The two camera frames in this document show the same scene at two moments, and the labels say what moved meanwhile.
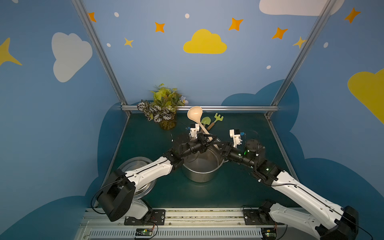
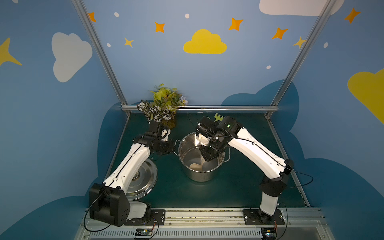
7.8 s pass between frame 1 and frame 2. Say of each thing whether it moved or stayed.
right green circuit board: stayed
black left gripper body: moved
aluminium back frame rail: stayed
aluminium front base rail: stayed
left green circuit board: stayed
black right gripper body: moved
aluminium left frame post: stayed
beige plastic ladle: moved
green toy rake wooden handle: stayed
